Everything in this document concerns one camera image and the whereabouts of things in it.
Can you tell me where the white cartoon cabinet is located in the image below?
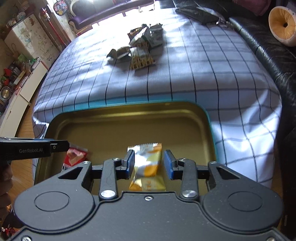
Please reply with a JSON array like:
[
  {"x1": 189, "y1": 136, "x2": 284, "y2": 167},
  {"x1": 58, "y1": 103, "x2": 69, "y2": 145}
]
[{"x1": 4, "y1": 14, "x2": 60, "y2": 69}]

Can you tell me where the grey hawthorn snack packet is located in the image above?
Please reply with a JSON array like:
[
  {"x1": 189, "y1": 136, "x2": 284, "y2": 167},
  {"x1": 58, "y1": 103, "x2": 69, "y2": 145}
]
[{"x1": 129, "y1": 26, "x2": 150, "y2": 48}]

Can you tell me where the round colourful dartboard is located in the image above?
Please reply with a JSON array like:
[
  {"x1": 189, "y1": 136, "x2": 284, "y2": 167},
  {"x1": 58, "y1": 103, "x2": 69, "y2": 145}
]
[{"x1": 53, "y1": 0, "x2": 68, "y2": 16}]

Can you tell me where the white low tv cabinet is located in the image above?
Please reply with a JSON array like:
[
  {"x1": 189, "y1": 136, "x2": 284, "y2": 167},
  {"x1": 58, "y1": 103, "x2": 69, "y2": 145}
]
[{"x1": 1, "y1": 62, "x2": 48, "y2": 137}]

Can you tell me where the red snack packet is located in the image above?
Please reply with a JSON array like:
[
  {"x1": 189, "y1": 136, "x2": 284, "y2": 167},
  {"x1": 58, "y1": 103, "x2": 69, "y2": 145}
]
[{"x1": 62, "y1": 146, "x2": 88, "y2": 171}]

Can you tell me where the person left hand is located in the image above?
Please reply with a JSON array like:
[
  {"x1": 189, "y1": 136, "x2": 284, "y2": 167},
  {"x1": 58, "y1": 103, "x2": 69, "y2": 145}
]
[{"x1": 0, "y1": 162, "x2": 13, "y2": 224}]

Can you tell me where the black leather sofa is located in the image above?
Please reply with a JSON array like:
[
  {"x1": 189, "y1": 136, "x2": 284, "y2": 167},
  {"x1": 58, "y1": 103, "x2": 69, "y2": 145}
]
[{"x1": 159, "y1": 1, "x2": 295, "y2": 239}]

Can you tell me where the blue checked tablecloth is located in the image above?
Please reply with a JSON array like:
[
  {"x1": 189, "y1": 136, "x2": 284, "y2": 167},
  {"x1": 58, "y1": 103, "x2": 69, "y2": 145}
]
[{"x1": 32, "y1": 9, "x2": 282, "y2": 187}]

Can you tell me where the purple chaise lounge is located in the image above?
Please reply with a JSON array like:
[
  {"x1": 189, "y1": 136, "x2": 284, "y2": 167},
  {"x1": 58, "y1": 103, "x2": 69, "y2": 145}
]
[{"x1": 68, "y1": 1, "x2": 154, "y2": 30}]

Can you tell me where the red stick vacuum cleaner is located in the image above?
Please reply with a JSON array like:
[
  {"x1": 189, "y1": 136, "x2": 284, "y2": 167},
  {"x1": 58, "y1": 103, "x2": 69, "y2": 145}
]
[{"x1": 40, "y1": 6, "x2": 71, "y2": 49}]

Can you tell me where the round yellow cushion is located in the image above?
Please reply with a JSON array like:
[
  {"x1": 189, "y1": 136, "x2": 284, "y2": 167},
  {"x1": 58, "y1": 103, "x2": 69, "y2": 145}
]
[{"x1": 268, "y1": 6, "x2": 295, "y2": 47}]

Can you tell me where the keyring with keys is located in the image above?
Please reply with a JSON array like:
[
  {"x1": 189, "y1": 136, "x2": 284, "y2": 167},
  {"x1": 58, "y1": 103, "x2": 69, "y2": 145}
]
[{"x1": 216, "y1": 17, "x2": 233, "y2": 28}]

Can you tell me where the orange white snack packet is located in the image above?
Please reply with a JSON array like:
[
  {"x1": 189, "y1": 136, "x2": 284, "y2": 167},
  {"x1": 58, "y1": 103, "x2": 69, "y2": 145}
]
[{"x1": 127, "y1": 143, "x2": 166, "y2": 192}]

